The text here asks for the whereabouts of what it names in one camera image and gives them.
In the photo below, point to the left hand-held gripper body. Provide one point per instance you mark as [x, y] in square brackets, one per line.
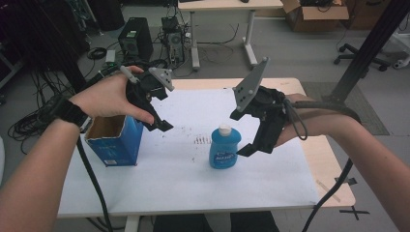
[146, 87]

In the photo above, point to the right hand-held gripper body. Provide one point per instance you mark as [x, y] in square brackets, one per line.
[264, 106]

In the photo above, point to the person's right hand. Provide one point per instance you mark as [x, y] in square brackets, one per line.
[298, 124]

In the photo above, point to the person's left hand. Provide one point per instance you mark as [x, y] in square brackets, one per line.
[108, 98]

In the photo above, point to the blue bottle with white cap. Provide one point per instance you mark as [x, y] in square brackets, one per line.
[224, 150]

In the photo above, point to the open blue cardboard box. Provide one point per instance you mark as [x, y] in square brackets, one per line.
[119, 145]

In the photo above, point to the small white power adapter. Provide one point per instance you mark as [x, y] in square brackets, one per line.
[110, 56]

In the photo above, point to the black computer tower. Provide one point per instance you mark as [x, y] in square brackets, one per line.
[137, 37]

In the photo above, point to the open-sided computer tower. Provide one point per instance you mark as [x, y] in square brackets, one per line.
[174, 42]

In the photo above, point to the white table mat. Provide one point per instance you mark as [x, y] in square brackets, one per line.
[180, 187]

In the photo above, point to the black wrist watch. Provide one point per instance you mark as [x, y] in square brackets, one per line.
[69, 111]

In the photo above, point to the white table leg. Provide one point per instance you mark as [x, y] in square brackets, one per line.
[132, 224]

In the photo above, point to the open brown cardboard box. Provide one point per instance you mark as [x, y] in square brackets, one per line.
[314, 16]

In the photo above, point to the grey floor mat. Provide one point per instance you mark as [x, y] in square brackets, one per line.
[367, 116]

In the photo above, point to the white background desk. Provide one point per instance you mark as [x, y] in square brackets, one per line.
[225, 5]

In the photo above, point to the black office chair base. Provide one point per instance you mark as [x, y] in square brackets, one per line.
[361, 56]

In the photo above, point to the dark curtain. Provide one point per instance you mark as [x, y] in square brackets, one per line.
[38, 32]

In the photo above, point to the black metal stand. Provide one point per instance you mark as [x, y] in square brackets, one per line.
[370, 48]

